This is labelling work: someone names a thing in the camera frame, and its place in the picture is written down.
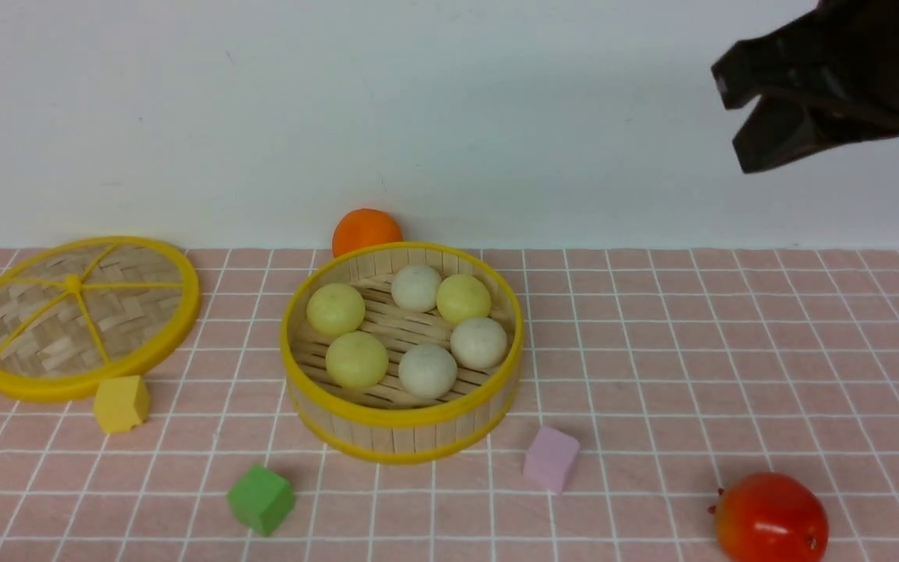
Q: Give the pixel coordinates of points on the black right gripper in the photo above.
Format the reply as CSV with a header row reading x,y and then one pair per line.
x,y
832,78

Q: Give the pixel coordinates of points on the yellow bun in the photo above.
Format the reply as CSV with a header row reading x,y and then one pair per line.
x,y
335,309
461,297

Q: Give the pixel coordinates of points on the white bun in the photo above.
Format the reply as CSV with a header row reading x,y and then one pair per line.
x,y
415,288
479,343
427,371

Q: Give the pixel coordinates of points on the white bun front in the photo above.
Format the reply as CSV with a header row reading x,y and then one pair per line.
x,y
427,371

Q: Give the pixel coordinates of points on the yellow bun back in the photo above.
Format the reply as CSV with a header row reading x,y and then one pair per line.
x,y
335,309

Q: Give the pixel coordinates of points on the pale green bun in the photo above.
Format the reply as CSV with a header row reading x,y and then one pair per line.
x,y
357,360

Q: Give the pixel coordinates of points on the bamboo steamer tray yellow rim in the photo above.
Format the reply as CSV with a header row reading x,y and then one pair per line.
x,y
385,424

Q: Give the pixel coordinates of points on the yellow bamboo steamer lid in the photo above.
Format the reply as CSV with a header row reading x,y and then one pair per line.
x,y
94,309

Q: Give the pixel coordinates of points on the pink checkered tablecloth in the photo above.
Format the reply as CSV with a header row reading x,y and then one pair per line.
x,y
678,371

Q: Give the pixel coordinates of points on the red pomegranate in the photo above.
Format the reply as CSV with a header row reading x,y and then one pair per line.
x,y
770,516

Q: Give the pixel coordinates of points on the pink foam cube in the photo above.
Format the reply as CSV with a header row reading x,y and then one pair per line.
x,y
550,459

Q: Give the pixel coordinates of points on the orange fruit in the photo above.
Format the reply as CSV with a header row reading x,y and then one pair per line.
x,y
364,227

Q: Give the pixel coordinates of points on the green foam cube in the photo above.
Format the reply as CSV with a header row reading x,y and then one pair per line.
x,y
261,500

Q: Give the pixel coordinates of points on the yellow foam cube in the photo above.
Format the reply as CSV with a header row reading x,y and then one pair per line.
x,y
122,403

